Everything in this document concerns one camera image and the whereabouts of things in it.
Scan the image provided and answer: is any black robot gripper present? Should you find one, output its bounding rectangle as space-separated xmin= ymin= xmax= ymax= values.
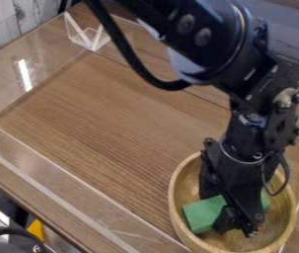
xmin=199 ymin=108 xmax=299 ymax=237

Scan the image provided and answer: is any green rectangular block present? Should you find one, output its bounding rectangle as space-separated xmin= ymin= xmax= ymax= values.
xmin=182 ymin=193 xmax=270 ymax=235

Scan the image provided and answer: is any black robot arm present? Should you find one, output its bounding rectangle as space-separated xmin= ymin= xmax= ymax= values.
xmin=83 ymin=0 xmax=299 ymax=237

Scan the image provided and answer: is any brown wooden bowl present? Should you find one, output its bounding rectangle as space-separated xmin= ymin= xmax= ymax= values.
xmin=167 ymin=152 xmax=297 ymax=253

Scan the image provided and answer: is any yellow black device corner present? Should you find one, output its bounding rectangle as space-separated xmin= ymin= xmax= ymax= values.
xmin=8 ymin=219 xmax=73 ymax=253

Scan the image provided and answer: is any clear acrylic tray wall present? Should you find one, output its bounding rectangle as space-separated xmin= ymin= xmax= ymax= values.
xmin=0 ymin=128 xmax=190 ymax=253

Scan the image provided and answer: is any black cable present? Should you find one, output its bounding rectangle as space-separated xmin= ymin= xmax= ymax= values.
xmin=0 ymin=225 xmax=48 ymax=253

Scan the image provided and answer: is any clear acrylic corner bracket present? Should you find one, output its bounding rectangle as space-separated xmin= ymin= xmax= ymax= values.
xmin=63 ymin=12 xmax=111 ymax=52

